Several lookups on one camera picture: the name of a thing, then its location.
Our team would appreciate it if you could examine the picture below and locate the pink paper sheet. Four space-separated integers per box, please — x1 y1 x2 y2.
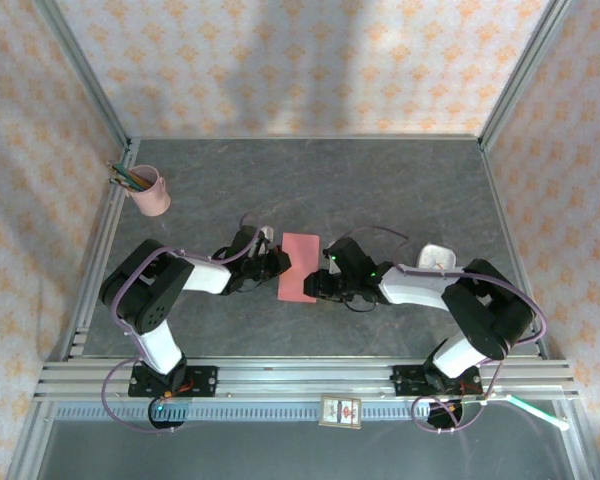
277 232 322 304

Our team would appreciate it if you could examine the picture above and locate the pink cup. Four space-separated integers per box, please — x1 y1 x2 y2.
129 165 172 217

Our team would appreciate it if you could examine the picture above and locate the red white card pack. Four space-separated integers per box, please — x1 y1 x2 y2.
318 394 364 430

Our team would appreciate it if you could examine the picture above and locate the dark green pencil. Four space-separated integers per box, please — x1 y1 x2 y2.
110 160 142 190

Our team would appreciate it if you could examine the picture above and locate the green white stick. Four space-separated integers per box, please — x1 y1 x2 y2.
507 393 570 432

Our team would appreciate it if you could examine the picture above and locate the thin black left gripper cable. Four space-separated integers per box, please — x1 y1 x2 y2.
228 276 272 297

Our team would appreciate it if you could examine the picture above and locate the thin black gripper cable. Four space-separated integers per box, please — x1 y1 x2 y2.
228 276 272 297
341 293 377 315

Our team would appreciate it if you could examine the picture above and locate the thin black right gripper cable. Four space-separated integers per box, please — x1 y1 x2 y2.
341 293 377 315

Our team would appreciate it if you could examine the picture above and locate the wide aluminium base rail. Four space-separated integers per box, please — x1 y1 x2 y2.
34 357 579 402

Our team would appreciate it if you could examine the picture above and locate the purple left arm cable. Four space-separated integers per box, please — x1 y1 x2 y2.
102 212 266 435

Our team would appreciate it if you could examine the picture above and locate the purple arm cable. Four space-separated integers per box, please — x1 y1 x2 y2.
102 212 266 435
337 225 551 435

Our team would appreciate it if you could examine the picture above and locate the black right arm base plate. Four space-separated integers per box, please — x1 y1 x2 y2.
392 363 483 397

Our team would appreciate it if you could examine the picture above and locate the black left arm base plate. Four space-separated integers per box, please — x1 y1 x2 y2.
128 364 219 399

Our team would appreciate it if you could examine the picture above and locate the thin aluminium rail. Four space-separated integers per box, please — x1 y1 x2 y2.
127 132 484 142

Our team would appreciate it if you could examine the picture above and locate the grey slotted cable duct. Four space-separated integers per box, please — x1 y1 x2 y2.
54 403 431 422

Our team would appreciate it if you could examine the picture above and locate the aluminium side rail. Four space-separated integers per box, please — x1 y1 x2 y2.
62 139 141 359
479 139 550 359

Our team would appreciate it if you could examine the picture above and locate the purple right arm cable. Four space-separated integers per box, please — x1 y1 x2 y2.
337 225 551 435

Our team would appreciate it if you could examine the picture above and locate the aluminium frame post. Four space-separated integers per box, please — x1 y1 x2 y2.
33 0 134 151
477 0 577 151

